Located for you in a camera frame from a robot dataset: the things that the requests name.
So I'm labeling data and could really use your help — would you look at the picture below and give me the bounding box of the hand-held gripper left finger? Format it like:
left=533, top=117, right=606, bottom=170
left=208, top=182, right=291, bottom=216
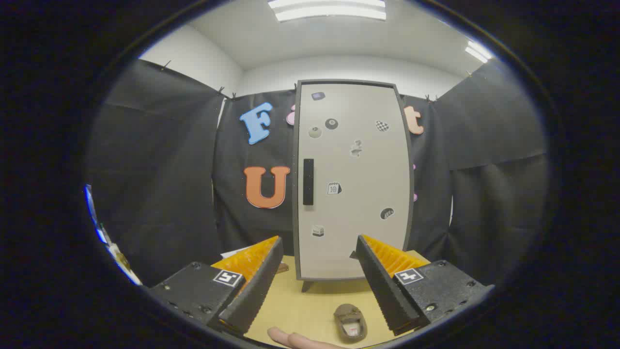
left=148, top=236, right=285, bottom=337

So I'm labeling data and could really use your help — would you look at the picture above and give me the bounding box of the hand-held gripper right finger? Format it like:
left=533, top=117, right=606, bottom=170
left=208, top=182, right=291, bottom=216
left=355, top=235, right=496, bottom=336

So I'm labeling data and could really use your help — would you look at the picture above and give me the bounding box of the grey shoe cabinet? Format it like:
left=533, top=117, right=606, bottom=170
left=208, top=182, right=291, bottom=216
left=292, top=79, right=416, bottom=293

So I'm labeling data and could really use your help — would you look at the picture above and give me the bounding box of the white tray with small items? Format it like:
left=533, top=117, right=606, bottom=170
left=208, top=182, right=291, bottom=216
left=104, top=238, right=143, bottom=286

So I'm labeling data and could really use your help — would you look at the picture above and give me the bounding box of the black backdrop cloth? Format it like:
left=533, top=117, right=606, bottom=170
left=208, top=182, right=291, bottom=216
left=87, top=58, right=550, bottom=289

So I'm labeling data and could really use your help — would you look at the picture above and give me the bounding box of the blue printed board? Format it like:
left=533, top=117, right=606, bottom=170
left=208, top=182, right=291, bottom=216
left=85, top=184, right=109, bottom=245

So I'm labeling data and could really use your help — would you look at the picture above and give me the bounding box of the small ceiling light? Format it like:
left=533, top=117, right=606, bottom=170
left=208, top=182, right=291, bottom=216
left=465, top=40, right=494, bottom=63

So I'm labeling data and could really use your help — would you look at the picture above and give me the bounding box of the long ceiling light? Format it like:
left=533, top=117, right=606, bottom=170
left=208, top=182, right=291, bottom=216
left=268, top=0, right=387, bottom=22

